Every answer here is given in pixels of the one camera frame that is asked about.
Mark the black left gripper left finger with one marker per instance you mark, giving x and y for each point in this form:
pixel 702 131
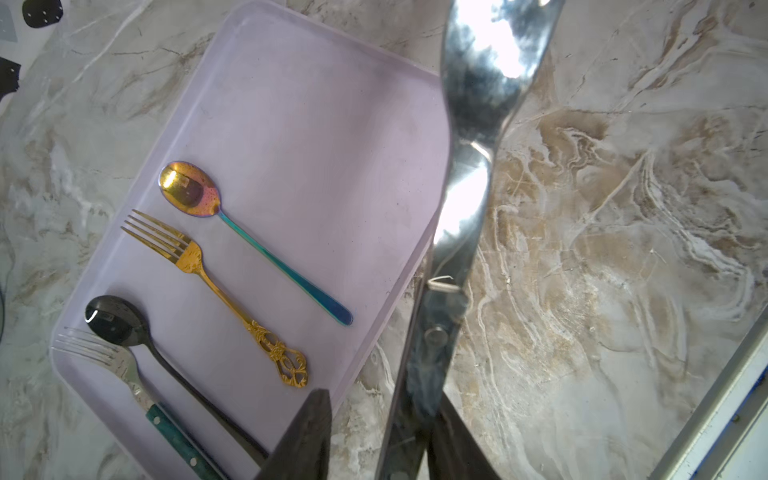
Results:
pixel 304 450

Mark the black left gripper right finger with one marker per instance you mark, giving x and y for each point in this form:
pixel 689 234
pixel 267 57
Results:
pixel 452 452

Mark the ornate gold fork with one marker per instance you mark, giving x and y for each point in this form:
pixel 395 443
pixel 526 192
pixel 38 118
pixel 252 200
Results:
pixel 186 254

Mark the green handled silver fork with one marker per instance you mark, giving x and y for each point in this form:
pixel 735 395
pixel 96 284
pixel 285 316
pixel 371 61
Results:
pixel 121 362

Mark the iridescent rainbow spoon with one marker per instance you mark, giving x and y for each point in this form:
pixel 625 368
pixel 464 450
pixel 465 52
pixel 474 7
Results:
pixel 192 191

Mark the all silver fork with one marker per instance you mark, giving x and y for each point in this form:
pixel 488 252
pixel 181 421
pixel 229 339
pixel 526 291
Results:
pixel 491 53

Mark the lilac plastic tray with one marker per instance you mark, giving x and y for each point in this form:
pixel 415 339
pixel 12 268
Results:
pixel 330 153

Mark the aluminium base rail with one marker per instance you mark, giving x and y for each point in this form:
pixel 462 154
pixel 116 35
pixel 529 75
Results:
pixel 726 436

